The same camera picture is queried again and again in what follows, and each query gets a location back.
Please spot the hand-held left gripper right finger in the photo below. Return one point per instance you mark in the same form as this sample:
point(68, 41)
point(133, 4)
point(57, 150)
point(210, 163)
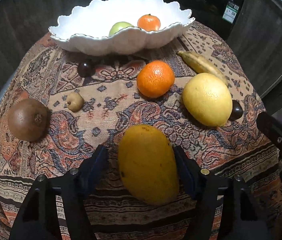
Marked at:
point(184, 170)

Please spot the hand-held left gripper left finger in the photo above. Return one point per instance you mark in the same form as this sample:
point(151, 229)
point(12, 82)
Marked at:
point(98, 165)

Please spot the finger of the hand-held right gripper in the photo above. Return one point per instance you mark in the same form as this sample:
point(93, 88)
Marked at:
point(277, 140)

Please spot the yellow mango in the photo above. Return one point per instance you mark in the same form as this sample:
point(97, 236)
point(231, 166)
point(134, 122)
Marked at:
point(147, 165)

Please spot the large yellow citrus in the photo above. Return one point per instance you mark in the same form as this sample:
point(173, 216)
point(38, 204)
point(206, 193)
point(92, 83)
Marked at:
point(207, 100)

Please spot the brown kiwi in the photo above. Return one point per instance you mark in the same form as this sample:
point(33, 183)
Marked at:
point(27, 120)

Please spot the large orange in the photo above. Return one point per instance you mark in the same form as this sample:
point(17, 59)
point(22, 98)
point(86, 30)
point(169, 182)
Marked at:
point(156, 78)

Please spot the dark purple round fruit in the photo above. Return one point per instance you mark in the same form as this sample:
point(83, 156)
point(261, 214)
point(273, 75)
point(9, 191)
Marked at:
point(236, 110)
point(85, 68)

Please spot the white scalloped bowl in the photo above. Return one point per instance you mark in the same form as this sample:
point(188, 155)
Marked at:
point(93, 17)

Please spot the patterned woven tablecloth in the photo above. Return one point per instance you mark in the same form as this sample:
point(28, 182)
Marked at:
point(105, 110)

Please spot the small tan fruit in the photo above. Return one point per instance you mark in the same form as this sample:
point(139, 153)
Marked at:
point(75, 102)

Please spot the dark wood cabinet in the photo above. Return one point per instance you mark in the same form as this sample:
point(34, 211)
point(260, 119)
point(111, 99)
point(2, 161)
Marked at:
point(263, 42)
point(30, 17)

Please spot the yellow banana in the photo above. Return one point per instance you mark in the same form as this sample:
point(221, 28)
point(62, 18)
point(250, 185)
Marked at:
point(198, 62)

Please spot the green white sticker label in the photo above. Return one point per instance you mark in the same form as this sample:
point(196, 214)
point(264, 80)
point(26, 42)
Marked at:
point(231, 12)

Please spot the green apple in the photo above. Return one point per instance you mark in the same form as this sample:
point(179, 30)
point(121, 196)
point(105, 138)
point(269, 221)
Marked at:
point(119, 28)

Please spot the black dishwasher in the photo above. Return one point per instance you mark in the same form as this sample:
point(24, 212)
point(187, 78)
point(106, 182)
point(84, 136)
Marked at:
point(206, 0)

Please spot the small orange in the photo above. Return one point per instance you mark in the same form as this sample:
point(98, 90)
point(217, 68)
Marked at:
point(149, 22)

